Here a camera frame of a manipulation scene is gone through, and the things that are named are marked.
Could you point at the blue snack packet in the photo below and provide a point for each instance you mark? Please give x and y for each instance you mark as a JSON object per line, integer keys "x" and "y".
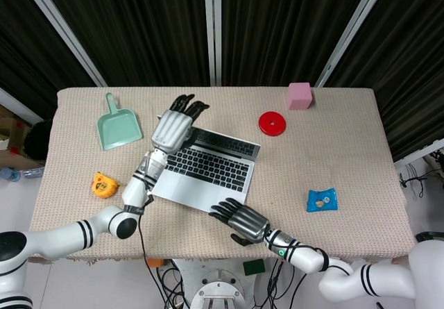
{"x": 322, "y": 201}

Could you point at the red plastic disc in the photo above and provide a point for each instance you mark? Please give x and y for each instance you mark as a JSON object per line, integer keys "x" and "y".
{"x": 272, "y": 124}

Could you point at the green plastic dustpan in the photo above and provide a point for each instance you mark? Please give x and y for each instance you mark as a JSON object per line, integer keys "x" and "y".
{"x": 118, "y": 132}

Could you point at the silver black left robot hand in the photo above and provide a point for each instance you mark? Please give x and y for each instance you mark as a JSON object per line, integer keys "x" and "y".
{"x": 171, "y": 130}

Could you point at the white low frame rail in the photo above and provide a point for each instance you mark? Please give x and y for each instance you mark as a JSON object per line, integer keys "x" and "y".
{"x": 419, "y": 155}
{"x": 21, "y": 102}

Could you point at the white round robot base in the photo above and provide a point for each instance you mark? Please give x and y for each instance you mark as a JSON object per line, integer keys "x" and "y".
{"x": 216, "y": 288}

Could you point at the clear plastic bottle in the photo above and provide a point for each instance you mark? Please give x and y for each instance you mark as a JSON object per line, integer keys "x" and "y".
{"x": 21, "y": 174}

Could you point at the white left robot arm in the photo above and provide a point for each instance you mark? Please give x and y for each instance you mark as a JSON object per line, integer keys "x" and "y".
{"x": 135, "y": 191}

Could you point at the small orange block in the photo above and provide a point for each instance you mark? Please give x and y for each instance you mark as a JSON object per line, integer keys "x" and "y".
{"x": 154, "y": 262}

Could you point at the small green block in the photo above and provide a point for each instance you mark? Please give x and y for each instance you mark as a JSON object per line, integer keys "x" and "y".
{"x": 254, "y": 267}

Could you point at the pink foam cube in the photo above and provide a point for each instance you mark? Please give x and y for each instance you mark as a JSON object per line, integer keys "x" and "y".
{"x": 298, "y": 97}

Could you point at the black fuzzy object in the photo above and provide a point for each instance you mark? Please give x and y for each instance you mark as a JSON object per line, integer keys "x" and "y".
{"x": 36, "y": 142}

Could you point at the white slanted frame post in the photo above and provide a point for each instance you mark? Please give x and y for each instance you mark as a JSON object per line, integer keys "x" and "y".
{"x": 66, "y": 31}
{"x": 350, "y": 31}

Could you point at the black pleated curtain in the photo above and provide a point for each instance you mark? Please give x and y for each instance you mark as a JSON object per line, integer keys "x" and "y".
{"x": 156, "y": 27}

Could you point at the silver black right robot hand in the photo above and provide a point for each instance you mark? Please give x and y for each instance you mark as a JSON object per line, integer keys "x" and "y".
{"x": 249, "y": 224}

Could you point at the white upright double frame post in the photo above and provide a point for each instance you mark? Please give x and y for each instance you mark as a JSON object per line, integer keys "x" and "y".
{"x": 213, "y": 27}

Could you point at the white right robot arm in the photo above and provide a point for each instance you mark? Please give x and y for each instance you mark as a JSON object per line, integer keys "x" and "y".
{"x": 305, "y": 258}

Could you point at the brown cardboard box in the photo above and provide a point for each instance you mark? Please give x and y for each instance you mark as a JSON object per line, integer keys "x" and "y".
{"x": 14, "y": 132}

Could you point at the silver laptop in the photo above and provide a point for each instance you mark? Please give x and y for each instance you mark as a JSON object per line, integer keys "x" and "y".
{"x": 208, "y": 170}

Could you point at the beige waffle tablecloth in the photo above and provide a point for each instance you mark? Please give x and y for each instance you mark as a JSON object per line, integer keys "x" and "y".
{"x": 312, "y": 163}

